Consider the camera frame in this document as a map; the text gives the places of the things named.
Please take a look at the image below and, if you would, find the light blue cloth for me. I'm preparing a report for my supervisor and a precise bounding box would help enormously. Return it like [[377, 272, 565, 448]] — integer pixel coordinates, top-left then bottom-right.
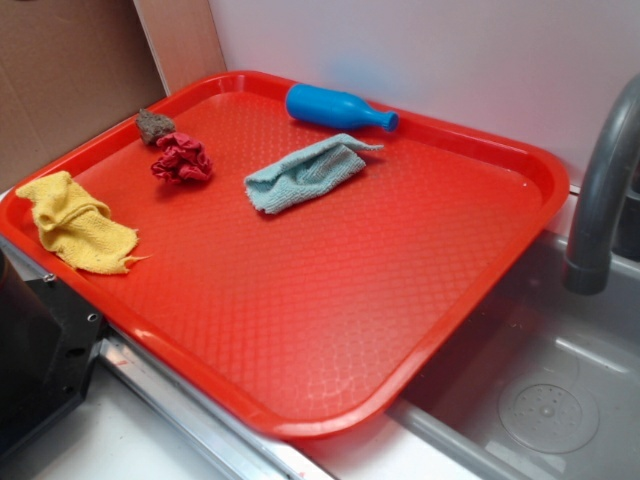
[[244, 133, 383, 215]]

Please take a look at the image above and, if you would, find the red plastic tray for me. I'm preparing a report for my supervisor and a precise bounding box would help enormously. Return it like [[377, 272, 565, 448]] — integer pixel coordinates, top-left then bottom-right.
[[1, 72, 569, 439]]

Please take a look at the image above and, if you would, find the yellow cloth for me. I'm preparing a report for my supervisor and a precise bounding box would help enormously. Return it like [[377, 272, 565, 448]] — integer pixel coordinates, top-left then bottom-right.
[[15, 171, 148, 275]]

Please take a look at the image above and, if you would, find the crumpled red cloth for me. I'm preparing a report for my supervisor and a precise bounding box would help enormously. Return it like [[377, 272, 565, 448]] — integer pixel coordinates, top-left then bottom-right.
[[151, 132, 213, 184]]

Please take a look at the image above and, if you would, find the grey faucet spout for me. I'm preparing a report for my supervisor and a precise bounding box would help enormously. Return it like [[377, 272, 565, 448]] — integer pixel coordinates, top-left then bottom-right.
[[562, 76, 639, 295]]

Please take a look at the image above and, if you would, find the brown grey sponge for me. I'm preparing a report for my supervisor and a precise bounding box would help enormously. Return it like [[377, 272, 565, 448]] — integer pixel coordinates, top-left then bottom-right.
[[135, 108, 176, 146]]

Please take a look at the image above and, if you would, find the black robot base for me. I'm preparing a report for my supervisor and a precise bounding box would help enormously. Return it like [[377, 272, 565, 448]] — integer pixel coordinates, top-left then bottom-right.
[[1, 255, 105, 460]]

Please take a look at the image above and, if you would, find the grey plastic sink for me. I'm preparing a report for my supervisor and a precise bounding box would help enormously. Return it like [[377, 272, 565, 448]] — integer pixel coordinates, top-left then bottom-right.
[[389, 233, 639, 479]]

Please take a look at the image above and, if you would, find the brown cardboard panel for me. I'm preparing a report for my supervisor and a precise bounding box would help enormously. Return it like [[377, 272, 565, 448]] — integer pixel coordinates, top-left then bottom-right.
[[1, 1, 226, 190]]

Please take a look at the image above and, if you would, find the blue plastic bottle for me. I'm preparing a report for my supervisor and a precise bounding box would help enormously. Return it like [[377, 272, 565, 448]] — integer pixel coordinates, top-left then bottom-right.
[[285, 84, 399, 132]]

